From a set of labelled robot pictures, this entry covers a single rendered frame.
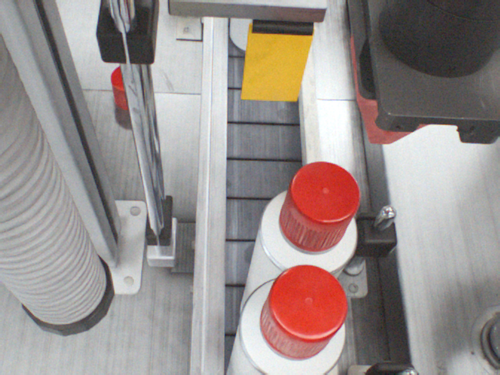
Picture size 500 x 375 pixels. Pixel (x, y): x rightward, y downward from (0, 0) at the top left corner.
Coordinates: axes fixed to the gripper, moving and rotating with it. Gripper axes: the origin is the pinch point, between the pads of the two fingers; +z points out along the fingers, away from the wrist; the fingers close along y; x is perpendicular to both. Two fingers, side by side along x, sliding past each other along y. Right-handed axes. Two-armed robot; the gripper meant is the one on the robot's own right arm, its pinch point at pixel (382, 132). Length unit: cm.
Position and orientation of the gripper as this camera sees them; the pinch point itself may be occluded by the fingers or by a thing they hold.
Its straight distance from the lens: 36.9
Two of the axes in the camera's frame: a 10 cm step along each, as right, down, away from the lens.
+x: -10.0, -0.4, -0.7
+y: 0.0, -8.9, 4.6
